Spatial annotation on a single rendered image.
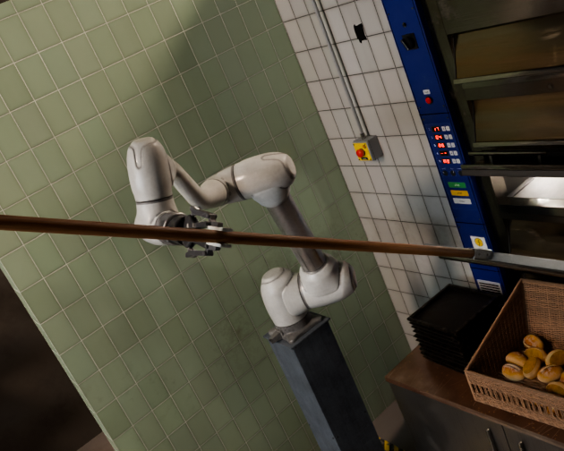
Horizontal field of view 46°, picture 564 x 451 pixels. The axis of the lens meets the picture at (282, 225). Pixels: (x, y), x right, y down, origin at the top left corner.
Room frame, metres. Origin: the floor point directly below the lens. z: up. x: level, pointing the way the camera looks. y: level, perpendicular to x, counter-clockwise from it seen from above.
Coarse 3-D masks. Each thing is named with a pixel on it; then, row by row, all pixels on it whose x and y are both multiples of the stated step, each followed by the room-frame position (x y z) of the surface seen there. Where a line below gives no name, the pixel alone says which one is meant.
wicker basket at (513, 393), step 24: (528, 288) 2.33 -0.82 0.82; (552, 288) 2.24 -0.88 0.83; (504, 312) 2.27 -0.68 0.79; (552, 312) 2.23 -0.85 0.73; (504, 336) 2.25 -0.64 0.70; (552, 336) 2.23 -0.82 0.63; (480, 360) 2.16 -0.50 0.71; (504, 360) 2.23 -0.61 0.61; (480, 384) 2.08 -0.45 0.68; (504, 384) 1.97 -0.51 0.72; (528, 384) 2.07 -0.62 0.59; (504, 408) 2.00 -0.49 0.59; (528, 408) 1.91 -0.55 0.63
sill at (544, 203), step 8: (504, 200) 2.42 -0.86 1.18; (512, 200) 2.39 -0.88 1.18; (520, 200) 2.36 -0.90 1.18; (528, 200) 2.33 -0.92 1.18; (536, 200) 2.30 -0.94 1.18; (544, 200) 2.28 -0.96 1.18; (552, 200) 2.25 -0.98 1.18; (560, 200) 2.22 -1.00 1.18; (504, 208) 2.39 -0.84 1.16; (512, 208) 2.36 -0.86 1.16; (520, 208) 2.33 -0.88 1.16; (528, 208) 2.30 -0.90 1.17; (536, 208) 2.26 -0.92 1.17; (544, 208) 2.23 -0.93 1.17; (552, 208) 2.20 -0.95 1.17; (560, 208) 2.18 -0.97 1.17; (560, 216) 2.18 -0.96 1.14
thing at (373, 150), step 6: (360, 138) 2.95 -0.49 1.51; (366, 138) 2.90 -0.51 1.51; (372, 138) 2.88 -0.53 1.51; (354, 144) 2.93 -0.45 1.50; (360, 144) 2.89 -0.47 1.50; (366, 144) 2.86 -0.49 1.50; (372, 144) 2.87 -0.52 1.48; (378, 144) 2.89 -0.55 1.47; (366, 150) 2.87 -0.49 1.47; (372, 150) 2.87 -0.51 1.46; (378, 150) 2.88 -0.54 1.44; (366, 156) 2.88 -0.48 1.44; (372, 156) 2.86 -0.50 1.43; (378, 156) 2.87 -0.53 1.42
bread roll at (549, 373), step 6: (546, 366) 2.06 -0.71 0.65; (552, 366) 2.05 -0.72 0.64; (558, 366) 2.04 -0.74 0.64; (540, 372) 2.05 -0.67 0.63; (546, 372) 2.04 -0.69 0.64; (552, 372) 2.03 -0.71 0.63; (558, 372) 2.03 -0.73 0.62; (540, 378) 2.05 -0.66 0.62; (546, 378) 2.03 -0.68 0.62; (552, 378) 2.02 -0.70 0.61; (558, 378) 2.02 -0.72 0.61
